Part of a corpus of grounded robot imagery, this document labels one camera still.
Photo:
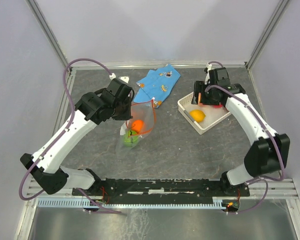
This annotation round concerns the green watermelon ball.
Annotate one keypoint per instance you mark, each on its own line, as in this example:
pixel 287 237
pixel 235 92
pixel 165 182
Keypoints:
pixel 130 139

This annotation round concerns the orange fruit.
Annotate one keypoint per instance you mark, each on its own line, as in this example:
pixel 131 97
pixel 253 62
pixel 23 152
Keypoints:
pixel 137 125

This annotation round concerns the white plastic basket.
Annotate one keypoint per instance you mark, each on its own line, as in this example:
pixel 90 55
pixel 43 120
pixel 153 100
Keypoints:
pixel 213 116

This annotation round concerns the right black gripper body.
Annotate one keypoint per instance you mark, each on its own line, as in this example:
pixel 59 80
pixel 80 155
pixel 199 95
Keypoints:
pixel 207 97

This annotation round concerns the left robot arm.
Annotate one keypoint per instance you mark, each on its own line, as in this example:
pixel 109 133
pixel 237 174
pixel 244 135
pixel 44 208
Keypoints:
pixel 45 165

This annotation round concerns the yellow lemon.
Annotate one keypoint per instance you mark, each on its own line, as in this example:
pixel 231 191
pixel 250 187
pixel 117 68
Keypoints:
pixel 197 115

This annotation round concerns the blue patterned cloth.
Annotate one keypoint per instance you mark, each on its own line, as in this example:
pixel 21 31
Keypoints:
pixel 157 85

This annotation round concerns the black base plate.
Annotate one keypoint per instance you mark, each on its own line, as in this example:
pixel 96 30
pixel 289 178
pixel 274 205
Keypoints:
pixel 164 191

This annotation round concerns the peach fruit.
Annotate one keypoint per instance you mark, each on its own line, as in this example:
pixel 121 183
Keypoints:
pixel 199 99

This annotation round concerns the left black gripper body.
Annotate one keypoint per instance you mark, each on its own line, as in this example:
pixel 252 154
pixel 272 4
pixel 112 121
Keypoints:
pixel 123 110

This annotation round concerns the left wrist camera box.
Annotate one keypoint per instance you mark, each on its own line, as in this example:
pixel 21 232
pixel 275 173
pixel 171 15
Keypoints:
pixel 125 79

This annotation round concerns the red apple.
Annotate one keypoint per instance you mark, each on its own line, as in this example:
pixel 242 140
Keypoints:
pixel 217 106

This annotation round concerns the clear zip top bag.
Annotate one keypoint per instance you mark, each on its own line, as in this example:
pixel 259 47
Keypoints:
pixel 143 111

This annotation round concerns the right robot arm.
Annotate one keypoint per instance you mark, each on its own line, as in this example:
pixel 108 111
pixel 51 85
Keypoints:
pixel 268 150

